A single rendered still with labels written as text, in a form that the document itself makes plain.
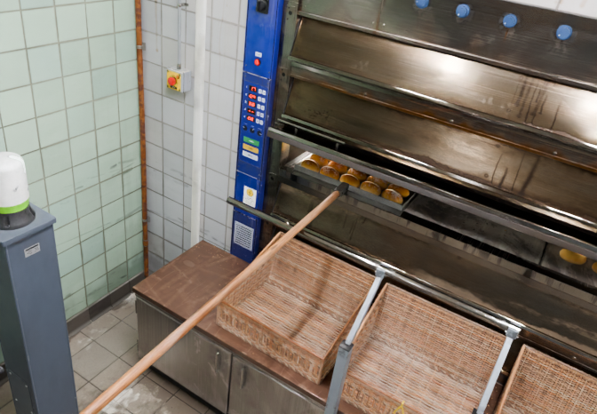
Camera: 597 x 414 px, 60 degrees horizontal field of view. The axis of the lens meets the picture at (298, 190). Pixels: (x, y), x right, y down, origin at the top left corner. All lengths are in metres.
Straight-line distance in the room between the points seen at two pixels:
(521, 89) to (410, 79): 0.39
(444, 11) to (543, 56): 0.36
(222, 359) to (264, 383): 0.23
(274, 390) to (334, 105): 1.25
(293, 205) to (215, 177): 0.48
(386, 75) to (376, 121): 0.20
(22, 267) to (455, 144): 1.65
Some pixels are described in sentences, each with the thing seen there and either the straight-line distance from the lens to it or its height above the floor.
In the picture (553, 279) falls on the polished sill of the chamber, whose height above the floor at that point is 1.18.
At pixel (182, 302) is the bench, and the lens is 2.59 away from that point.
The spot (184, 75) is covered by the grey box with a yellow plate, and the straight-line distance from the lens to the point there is 2.62.
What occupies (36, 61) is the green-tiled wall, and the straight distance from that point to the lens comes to 2.52.
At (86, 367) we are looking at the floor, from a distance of 3.15.
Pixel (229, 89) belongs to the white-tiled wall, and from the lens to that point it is 2.52.
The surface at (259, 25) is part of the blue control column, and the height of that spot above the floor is 1.82.
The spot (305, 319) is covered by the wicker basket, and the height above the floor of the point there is 0.59.
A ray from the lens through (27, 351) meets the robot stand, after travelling 2.37.
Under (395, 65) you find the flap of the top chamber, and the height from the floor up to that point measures 1.80.
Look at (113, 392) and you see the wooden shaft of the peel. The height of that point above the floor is 1.18.
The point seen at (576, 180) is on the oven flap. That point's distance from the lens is 2.06.
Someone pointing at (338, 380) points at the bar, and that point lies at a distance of 2.06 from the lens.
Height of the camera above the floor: 2.34
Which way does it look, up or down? 30 degrees down
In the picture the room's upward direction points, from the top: 8 degrees clockwise
